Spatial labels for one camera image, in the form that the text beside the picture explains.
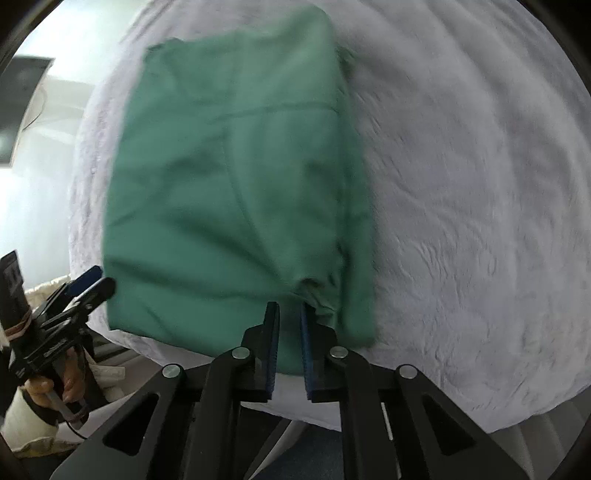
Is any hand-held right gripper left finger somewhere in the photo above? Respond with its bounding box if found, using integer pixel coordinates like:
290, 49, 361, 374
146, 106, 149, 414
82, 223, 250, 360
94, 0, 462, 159
51, 301, 282, 480

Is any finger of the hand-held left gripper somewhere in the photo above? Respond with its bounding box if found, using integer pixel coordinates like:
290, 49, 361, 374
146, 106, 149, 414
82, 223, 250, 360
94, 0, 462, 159
68, 277, 117, 320
64, 265, 103, 297

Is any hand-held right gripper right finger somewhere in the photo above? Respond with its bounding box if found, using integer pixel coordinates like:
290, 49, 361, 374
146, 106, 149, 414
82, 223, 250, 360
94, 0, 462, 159
300, 302, 529, 480

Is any green shirt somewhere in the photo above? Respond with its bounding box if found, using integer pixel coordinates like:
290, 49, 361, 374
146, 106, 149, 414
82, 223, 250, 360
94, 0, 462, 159
102, 6, 377, 376

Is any person's left forearm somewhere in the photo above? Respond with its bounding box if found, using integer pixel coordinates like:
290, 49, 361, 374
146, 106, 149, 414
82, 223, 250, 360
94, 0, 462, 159
0, 388, 62, 455

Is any person's left hand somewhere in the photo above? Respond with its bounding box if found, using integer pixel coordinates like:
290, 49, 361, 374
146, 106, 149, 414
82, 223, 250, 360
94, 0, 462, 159
24, 345, 88, 411

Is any lavender textured bedspread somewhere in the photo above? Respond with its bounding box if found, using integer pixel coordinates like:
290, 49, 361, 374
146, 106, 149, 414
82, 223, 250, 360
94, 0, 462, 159
67, 0, 591, 432

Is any bed frame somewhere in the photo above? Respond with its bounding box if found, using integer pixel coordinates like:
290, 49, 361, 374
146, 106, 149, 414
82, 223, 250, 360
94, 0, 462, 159
90, 339, 583, 448

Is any thin television cable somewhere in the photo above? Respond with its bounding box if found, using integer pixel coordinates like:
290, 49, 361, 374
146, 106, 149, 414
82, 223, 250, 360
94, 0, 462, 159
19, 84, 48, 136

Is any wall-mounted television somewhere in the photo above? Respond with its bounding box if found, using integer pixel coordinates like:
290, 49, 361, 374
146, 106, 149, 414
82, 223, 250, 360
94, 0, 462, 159
0, 55, 55, 163

